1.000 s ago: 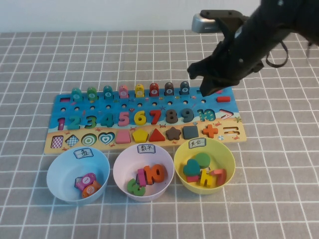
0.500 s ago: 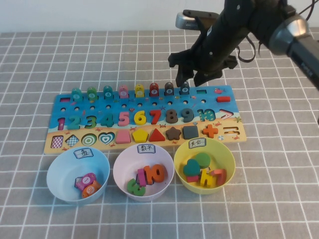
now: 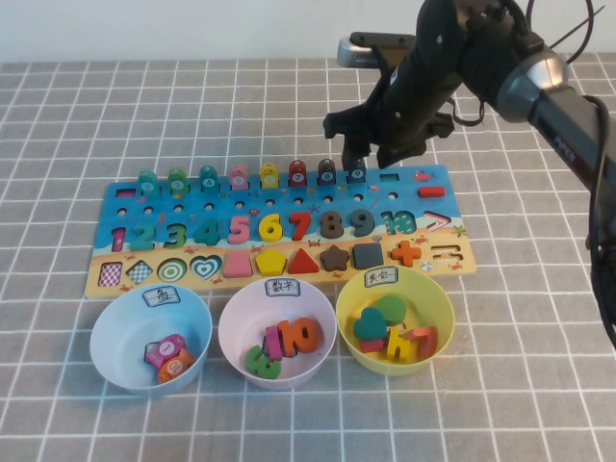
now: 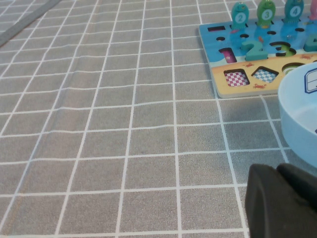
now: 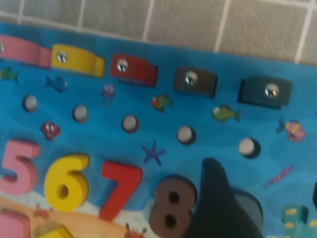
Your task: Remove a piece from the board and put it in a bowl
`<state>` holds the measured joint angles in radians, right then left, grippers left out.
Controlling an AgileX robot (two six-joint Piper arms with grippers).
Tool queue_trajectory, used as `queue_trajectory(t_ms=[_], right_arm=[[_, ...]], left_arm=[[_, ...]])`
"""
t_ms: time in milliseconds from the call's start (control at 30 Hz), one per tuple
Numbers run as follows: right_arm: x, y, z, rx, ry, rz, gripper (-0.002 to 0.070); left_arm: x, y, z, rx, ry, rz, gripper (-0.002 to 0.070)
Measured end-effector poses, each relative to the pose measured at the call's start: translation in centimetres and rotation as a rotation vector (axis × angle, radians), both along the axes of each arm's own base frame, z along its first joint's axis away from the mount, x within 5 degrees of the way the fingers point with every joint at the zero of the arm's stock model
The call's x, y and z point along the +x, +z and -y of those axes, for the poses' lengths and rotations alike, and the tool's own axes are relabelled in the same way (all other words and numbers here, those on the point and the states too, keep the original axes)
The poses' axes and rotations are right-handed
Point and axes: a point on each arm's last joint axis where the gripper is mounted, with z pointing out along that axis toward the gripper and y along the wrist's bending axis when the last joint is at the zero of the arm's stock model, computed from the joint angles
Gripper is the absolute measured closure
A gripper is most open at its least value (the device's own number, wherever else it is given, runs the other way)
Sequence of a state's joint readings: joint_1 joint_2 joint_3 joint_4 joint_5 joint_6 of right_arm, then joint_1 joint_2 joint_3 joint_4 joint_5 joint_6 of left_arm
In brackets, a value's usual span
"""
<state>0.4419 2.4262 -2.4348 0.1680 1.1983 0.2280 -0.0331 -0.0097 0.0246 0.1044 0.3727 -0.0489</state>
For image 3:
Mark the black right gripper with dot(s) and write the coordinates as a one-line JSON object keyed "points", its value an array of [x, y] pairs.
{"points": [[414, 91]]}

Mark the dark teal fish piece number 9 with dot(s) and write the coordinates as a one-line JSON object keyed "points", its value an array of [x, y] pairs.
{"points": [[356, 175]]}

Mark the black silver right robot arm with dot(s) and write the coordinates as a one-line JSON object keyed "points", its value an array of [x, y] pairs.
{"points": [[553, 110]]}

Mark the brown fish piece number 8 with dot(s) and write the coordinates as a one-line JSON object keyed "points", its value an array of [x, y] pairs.
{"points": [[326, 175]]}

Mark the colourful wooden puzzle board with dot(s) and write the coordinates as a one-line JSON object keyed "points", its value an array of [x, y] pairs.
{"points": [[344, 207]]}

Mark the red fish piece number 7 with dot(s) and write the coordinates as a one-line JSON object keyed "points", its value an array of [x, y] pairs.
{"points": [[297, 177]]}

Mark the yellow fish piece number 6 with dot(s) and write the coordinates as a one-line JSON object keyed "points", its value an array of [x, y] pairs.
{"points": [[269, 178]]}

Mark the pink fish piece number 5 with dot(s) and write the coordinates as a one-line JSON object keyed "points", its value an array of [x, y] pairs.
{"points": [[238, 179]]}

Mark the light yellow plastic bowl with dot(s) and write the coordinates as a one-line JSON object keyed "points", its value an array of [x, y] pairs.
{"points": [[433, 303]]}

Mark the teal fish piece number 4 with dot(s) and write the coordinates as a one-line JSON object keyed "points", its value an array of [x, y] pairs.
{"points": [[208, 182]]}

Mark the green fish piece number 3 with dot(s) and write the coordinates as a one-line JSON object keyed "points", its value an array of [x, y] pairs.
{"points": [[177, 183]]}

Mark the light pink plastic bowl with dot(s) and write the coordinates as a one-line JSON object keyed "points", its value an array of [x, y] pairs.
{"points": [[240, 317]]}

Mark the teal fish piece number 2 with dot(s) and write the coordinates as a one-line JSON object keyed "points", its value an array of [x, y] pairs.
{"points": [[146, 185]]}

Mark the magenta fish piece number 1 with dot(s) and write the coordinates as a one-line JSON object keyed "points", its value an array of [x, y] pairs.
{"points": [[161, 349]]}

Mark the orange fish piece number 10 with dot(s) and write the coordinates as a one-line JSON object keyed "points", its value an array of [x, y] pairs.
{"points": [[173, 368]]}

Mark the light blue plastic bowl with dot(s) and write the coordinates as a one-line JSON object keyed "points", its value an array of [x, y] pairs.
{"points": [[120, 337]]}

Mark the red wooden minus sign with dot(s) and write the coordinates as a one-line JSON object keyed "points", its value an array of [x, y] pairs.
{"points": [[431, 191]]}

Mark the dark grey wooden number 9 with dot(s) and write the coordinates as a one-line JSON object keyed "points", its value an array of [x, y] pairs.
{"points": [[368, 226]]}

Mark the brown wooden number 8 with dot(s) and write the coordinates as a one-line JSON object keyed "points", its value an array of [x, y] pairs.
{"points": [[332, 225]]}

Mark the red wooden number 7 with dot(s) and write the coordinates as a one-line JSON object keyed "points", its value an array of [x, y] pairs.
{"points": [[300, 219]]}

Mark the dark grey wooden square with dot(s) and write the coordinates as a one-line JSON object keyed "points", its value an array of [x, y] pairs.
{"points": [[368, 256]]}

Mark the orange wooden plus sign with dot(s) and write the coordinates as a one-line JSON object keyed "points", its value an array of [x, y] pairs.
{"points": [[405, 253]]}

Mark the brown wooden star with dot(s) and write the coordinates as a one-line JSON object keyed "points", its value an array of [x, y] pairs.
{"points": [[334, 259]]}

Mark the red wooden triangle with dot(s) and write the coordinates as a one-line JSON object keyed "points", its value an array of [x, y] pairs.
{"points": [[303, 264]]}

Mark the yellow wooden number 6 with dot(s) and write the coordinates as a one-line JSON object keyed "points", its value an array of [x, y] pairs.
{"points": [[264, 231]]}

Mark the pink wooden number 5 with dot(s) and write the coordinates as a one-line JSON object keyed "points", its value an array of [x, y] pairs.
{"points": [[239, 220]]}

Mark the yellow wooden pentagon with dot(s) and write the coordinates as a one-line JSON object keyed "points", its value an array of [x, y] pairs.
{"points": [[271, 264]]}

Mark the green wooden circle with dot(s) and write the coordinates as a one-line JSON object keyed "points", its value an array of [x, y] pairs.
{"points": [[392, 308]]}

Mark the teal wooden heart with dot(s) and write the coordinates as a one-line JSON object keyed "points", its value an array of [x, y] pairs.
{"points": [[369, 325]]}

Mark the pink wooden trapezoid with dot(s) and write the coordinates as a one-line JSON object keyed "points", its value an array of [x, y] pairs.
{"points": [[237, 266]]}

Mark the teal wooden number 4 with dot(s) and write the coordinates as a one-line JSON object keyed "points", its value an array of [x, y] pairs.
{"points": [[212, 233]]}

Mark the pink wooden rectangle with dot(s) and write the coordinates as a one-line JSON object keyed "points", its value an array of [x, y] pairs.
{"points": [[370, 345]]}

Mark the yellow wooden equals sign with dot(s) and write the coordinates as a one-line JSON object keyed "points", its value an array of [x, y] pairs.
{"points": [[397, 346]]}

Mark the salmon wooden greater-than sign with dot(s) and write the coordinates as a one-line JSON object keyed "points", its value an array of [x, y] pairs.
{"points": [[428, 341]]}

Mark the orange wooden number 10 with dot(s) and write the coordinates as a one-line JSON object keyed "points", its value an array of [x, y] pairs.
{"points": [[289, 337]]}

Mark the magenta wooden number 1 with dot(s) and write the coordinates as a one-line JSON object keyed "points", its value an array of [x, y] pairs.
{"points": [[274, 344]]}

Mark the green wooden number 3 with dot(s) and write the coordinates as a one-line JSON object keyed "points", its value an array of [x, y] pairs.
{"points": [[252, 363]]}

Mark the teal wooden number 2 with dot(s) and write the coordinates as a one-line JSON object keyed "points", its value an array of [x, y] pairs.
{"points": [[143, 244]]}

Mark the grey checked tablecloth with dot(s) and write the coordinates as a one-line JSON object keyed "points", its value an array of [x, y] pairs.
{"points": [[529, 385]]}

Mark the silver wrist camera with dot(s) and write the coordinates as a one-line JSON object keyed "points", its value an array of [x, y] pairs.
{"points": [[356, 55]]}

